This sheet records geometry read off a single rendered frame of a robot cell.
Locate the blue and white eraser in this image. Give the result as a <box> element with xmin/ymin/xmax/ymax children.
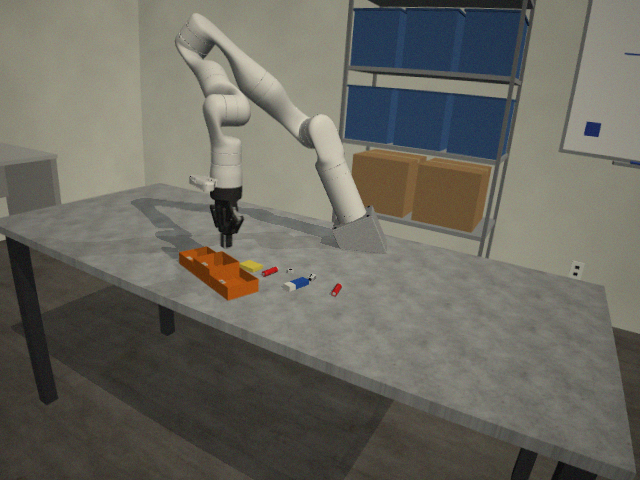
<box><xmin>283</xmin><ymin>277</ymin><xmax>309</xmax><ymax>292</ymax></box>

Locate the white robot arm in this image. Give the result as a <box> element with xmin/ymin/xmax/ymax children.
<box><xmin>175</xmin><ymin>13</ymin><xmax>366</xmax><ymax>224</ymax></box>

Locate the orange rack of three bins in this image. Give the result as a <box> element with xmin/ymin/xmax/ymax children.
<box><xmin>179</xmin><ymin>246</ymin><xmax>259</xmax><ymax>300</ymax></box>

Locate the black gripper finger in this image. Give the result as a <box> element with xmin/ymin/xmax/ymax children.
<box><xmin>210</xmin><ymin>204</ymin><xmax>223</xmax><ymax>247</ymax></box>
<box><xmin>220</xmin><ymin>207</ymin><xmax>244</xmax><ymax>249</ymax></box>

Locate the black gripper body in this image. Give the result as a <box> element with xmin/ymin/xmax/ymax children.
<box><xmin>210</xmin><ymin>186</ymin><xmax>242</xmax><ymax>222</ymax></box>

